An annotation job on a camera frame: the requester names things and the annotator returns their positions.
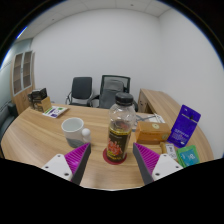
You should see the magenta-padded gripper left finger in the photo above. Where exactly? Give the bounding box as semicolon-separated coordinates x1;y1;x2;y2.
40;142;92;185

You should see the grey mesh office chair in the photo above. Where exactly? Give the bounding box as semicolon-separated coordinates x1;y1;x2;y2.
87;74;140;112

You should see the wooden cabinet with glass doors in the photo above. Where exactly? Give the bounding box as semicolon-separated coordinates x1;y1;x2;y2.
9;49;36;115

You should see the purple standing packet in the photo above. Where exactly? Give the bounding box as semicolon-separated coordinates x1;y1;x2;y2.
166;104;202;149

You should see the small yellow box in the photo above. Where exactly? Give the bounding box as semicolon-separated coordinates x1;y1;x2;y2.
159;141;178;161

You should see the black sofa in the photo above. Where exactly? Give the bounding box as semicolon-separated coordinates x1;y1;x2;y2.
0;102;20;143

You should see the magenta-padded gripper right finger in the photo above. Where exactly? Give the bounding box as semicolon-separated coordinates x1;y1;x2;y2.
132;142;183;186

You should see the green pouch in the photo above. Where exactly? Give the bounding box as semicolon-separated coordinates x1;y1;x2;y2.
175;144;201;168

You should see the flat round red coaster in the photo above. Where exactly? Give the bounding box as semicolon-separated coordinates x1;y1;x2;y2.
102;147;129;166

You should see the white and grey mug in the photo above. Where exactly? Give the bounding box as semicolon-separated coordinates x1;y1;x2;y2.
60;116;92;149

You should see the tan cardboard box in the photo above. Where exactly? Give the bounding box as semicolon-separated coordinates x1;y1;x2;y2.
35;95;53;113

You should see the clear bottle with dark label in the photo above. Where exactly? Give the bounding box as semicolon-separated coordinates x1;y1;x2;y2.
106;91;137;164

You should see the orange-brown rectangular box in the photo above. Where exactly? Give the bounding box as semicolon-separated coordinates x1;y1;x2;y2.
134;120;172;145

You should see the white booklet with coloured print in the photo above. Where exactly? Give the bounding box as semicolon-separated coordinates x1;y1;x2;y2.
41;105;70;119

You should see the black office chair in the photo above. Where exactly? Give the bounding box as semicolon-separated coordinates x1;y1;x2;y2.
65;76;94;107

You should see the wooden side desk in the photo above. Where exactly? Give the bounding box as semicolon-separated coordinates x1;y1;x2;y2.
137;87;183;125

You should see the round grey printed disc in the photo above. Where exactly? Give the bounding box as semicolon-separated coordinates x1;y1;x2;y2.
134;112;166;124

